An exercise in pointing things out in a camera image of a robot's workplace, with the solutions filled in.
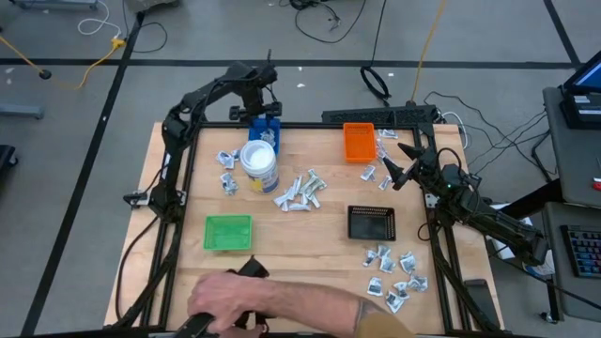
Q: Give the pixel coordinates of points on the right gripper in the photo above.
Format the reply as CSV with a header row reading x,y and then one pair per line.
x,y
428,165

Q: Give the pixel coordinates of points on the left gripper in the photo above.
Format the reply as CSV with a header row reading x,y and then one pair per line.
x,y
254,103

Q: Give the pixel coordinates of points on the person's forearm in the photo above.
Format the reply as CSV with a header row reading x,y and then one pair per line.
x,y
319,305

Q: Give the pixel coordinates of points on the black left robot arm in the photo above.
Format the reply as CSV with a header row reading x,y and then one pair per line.
x,y
176,127

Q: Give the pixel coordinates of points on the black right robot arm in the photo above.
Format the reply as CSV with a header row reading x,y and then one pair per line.
x,y
493,220

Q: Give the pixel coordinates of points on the blue plastic basket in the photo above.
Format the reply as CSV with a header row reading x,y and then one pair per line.
x,y
253,136

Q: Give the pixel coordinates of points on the Lysol wipes canister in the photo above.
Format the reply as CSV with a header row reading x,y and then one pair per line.
x,y
258,159

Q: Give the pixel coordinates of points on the orange plastic basket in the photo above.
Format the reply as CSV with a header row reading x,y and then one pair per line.
x,y
359,143

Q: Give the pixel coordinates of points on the black perforated strip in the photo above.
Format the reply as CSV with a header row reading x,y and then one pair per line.
x,y
366,115

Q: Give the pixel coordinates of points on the black plastic basket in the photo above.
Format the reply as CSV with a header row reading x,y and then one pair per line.
x,y
371,224

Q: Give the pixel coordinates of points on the green plastic basket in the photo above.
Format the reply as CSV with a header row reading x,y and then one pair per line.
x,y
227,233

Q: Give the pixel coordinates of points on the black cart leg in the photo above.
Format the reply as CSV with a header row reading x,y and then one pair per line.
x,y
540,195

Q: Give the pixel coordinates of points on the black tablet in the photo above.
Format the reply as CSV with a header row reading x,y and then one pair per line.
x,y
479,296

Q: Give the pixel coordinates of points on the black handheld device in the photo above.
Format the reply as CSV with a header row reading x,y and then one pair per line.
x,y
251,270

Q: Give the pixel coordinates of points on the grey cart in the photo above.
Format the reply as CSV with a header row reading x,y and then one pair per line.
x,y
573,159

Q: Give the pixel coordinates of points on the person's hand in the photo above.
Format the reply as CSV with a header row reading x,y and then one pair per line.
x,y
225,296

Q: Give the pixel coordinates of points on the black laptop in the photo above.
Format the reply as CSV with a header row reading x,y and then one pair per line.
x,y
584,105

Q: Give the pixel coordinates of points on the red button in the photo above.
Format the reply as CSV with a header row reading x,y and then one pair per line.
x,y
597,184

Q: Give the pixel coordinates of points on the black keyboard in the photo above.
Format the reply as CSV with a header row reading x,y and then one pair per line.
x,y
584,251

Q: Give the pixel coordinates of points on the black caster wheel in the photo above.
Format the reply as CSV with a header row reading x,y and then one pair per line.
x,y
548,317

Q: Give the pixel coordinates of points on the grey desk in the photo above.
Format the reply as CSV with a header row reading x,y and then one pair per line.
x,y
570,300

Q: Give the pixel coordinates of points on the black round floor plug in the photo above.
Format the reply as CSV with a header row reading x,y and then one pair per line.
x,y
45,74

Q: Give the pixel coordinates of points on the grey floor base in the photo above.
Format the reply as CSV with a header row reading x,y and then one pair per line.
x,y
56,4
21,112

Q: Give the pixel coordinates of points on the black chair base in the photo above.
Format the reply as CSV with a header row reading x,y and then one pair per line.
x,y
7,157

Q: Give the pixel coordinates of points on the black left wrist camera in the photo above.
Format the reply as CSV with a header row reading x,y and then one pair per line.
x,y
267,75

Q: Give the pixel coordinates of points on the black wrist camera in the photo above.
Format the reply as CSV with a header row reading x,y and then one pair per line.
x,y
267,75
451,178

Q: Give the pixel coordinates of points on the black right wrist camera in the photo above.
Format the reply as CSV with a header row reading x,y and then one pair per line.
x,y
451,178

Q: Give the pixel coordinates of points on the metal clamp bracket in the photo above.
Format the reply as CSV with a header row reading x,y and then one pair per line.
x,y
138,199

